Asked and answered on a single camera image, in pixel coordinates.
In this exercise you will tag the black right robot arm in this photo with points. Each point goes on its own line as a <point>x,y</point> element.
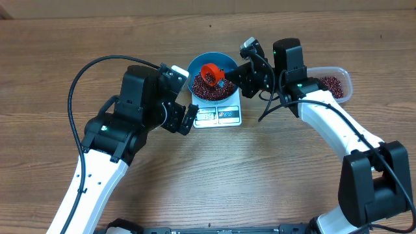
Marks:
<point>375,182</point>

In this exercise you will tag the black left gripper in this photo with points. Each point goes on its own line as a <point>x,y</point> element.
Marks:
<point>177,112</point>

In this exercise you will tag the red scoop blue handle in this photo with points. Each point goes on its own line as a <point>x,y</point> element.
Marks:
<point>217,71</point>

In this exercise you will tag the red beans in bowl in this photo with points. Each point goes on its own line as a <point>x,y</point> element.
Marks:
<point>221,90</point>

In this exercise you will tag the red beans pile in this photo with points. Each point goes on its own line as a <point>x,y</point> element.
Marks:
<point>334,86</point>

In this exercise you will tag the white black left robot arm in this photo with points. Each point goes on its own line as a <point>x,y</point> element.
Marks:
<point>111,140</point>

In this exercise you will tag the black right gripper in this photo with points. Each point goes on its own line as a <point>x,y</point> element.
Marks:
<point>246,80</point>

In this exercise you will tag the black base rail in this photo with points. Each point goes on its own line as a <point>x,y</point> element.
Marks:
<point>124,226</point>

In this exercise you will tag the clear plastic container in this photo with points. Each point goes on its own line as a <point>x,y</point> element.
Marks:
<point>340,73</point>

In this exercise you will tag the red beans in scoop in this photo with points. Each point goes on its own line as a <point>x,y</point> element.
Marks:
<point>210,79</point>

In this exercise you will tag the blue bowl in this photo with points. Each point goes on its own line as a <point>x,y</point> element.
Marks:
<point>219,59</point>

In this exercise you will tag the white kitchen scale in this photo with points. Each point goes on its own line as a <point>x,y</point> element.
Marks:
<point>223,113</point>

